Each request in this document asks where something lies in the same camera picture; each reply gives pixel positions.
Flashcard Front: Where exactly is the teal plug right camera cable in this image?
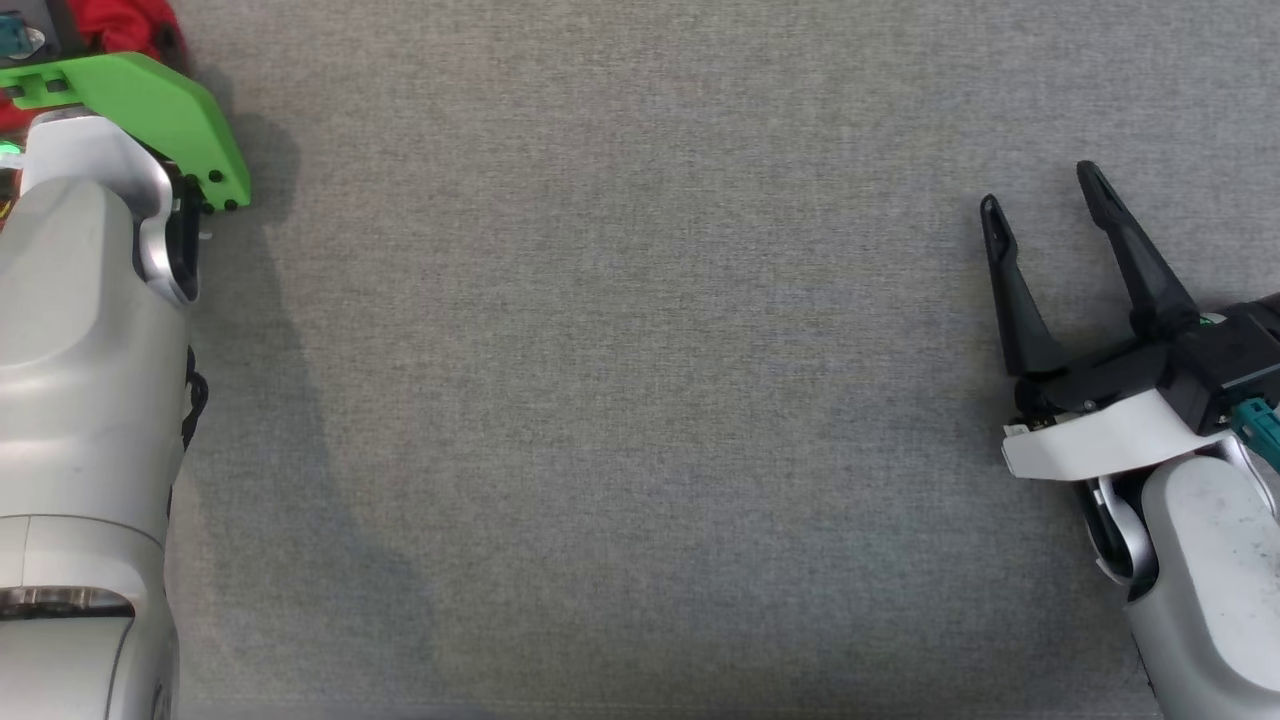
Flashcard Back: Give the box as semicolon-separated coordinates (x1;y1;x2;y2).
1230;397;1280;453

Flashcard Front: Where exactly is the teal plug left camera cable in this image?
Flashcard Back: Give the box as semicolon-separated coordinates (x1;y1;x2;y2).
0;15;47;57

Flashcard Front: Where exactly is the grey fabric sofa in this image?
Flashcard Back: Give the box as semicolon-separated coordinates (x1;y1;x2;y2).
0;0;1280;720

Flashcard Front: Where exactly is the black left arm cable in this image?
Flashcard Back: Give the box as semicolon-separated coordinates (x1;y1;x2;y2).
180;345;210;451

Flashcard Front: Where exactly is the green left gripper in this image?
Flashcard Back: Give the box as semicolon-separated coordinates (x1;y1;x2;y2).
0;20;253;214

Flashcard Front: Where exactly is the red white basketball jersey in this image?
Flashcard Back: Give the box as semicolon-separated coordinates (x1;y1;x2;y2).
0;0;189;136

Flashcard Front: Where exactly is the teal plug camera cable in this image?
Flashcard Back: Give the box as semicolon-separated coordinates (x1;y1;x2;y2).
1230;397;1280;453
0;15;47;57

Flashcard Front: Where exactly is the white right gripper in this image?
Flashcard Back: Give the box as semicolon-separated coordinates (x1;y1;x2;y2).
979;160;1241;483

